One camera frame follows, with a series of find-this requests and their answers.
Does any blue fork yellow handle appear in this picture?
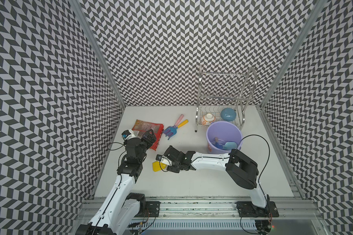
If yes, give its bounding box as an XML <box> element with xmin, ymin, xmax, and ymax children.
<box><xmin>167</xmin><ymin>119</ymin><xmax>189</xmax><ymax>140</ymax></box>

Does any yellow plastic shovel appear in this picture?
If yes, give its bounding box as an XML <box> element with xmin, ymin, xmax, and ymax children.
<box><xmin>152</xmin><ymin>161</ymin><xmax>167</xmax><ymax>172</ymax></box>

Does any purple rake pink handle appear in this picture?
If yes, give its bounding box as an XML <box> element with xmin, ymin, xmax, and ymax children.
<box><xmin>163</xmin><ymin>114</ymin><xmax>184</xmax><ymax>135</ymax></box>

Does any purple plastic bucket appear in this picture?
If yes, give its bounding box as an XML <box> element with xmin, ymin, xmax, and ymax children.
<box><xmin>206</xmin><ymin>121</ymin><xmax>244</xmax><ymax>154</ymax></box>

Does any blue plastic trowel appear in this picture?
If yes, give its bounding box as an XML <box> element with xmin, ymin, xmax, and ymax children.
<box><xmin>214</xmin><ymin>137</ymin><xmax>238</xmax><ymax>150</ymax></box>

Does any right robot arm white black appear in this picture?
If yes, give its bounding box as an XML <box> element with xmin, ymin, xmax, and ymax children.
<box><xmin>156</xmin><ymin>146</ymin><xmax>269</xmax><ymax>209</ymax></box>

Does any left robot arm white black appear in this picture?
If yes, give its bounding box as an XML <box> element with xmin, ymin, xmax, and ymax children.
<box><xmin>75</xmin><ymin>129</ymin><xmax>157</xmax><ymax>235</ymax></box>

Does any red snack bag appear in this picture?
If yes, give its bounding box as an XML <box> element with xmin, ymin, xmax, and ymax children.
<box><xmin>131</xmin><ymin>119</ymin><xmax>165</xmax><ymax>151</ymax></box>

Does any white orange patterned bowl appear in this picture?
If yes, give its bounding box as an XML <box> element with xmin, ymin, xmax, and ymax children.
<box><xmin>201</xmin><ymin>113</ymin><xmax>216</xmax><ymax>126</ymax></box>

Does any blue bowl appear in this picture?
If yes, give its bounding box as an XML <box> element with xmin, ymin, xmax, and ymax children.
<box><xmin>220</xmin><ymin>108</ymin><xmax>237</xmax><ymax>122</ymax></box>

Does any silver metal dish rack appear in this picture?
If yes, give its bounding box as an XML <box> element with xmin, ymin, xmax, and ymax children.
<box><xmin>194</xmin><ymin>65</ymin><xmax>259</xmax><ymax>133</ymax></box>

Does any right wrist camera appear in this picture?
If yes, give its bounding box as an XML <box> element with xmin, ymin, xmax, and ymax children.
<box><xmin>156</xmin><ymin>155</ymin><xmax>172</xmax><ymax>166</ymax></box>

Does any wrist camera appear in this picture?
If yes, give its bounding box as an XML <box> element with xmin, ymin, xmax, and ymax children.
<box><xmin>156</xmin><ymin>155</ymin><xmax>172</xmax><ymax>166</ymax></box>
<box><xmin>121</xmin><ymin>129</ymin><xmax>137</xmax><ymax>141</ymax></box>

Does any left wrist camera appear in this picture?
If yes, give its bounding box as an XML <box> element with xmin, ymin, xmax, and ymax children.
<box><xmin>121</xmin><ymin>129</ymin><xmax>137</xmax><ymax>141</ymax></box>

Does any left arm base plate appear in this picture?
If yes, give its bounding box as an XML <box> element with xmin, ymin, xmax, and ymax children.
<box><xmin>134</xmin><ymin>201</ymin><xmax>161</xmax><ymax>218</ymax></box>

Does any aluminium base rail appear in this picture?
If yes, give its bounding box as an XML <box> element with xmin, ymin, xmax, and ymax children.
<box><xmin>125</xmin><ymin>197</ymin><xmax>331</xmax><ymax>235</ymax></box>

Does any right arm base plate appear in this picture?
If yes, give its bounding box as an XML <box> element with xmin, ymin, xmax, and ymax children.
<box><xmin>236</xmin><ymin>201</ymin><xmax>279</xmax><ymax>218</ymax></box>

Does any aluminium frame post right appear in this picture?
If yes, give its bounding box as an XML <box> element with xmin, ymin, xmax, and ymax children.
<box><xmin>257</xmin><ymin>1</ymin><xmax>327</xmax><ymax>200</ymax></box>

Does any aluminium frame post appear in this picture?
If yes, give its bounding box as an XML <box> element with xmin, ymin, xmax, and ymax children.
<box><xmin>257</xmin><ymin>1</ymin><xmax>327</xmax><ymax>200</ymax></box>
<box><xmin>69</xmin><ymin>0</ymin><xmax>126</xmax><ymax>108</ymax></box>

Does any aluminium frame post left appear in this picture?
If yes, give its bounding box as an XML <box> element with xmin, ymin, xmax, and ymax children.
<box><xmin>69</xmin><ymin>0</ymin><xmax>126</xmax><ymax>108</ymax></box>

